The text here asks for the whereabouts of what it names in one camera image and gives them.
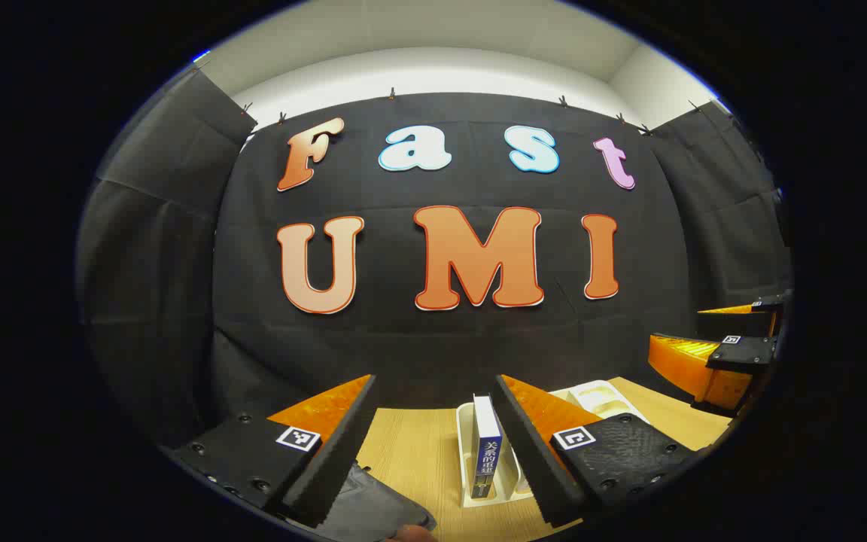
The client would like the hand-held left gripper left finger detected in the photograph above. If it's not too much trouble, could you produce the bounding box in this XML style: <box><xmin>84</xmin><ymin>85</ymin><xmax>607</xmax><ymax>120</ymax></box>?
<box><xmin>169</xmin><ymin>373</ymin><xmax>379</xmax><ymax>529</ymax></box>

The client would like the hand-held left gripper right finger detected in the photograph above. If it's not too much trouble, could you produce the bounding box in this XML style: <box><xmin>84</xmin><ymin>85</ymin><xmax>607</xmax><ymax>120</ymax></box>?
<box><xmin>494</xmin><ymin>373</ymin><xmax>699</xmax><ymax>529</ymax></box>

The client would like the blue cover book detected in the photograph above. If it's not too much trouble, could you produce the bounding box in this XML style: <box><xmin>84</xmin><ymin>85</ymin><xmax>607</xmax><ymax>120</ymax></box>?
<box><xmin>470</xmin><ymin>394</ymin><xmax>504</xmax><ymax>501</ymax></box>

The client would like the grey schoolbag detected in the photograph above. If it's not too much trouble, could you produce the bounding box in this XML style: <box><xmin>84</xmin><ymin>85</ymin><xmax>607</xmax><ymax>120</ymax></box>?
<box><xmin>283</xmin><ymin>461</ymin><xmax>438</xmax><ymax>542</ymax></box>

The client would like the cream plastic bookshelf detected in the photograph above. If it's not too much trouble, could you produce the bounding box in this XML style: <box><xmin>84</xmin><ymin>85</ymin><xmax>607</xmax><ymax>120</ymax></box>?
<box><xmin>455</xmin><ymin>379</ymin><xmax>654</xmax><ymax>510</ymax></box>

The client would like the black backdrop cloth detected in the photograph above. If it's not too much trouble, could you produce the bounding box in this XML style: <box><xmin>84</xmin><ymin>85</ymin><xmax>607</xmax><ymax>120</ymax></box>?
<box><xmin>76</xmin><ymin>64</ymin><xmax>794</xmax><ymax>452</ymax></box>

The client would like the row of small cloth clips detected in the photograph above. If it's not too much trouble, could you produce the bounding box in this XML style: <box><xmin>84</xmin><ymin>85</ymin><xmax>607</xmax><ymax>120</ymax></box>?
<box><xmin>238</xmin><ymin>87</ymin><xmax>705</xmax><ymax>138</ymax></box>

